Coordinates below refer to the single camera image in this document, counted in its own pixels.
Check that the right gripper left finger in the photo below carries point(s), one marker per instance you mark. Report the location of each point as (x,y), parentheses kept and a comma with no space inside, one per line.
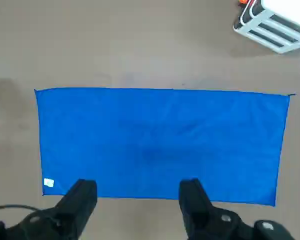
(75,207)

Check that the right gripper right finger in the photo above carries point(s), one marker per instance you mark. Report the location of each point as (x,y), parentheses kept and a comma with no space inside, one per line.
(197,212)

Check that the blue towel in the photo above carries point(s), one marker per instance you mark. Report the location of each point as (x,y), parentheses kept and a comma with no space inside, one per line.
(152,137)

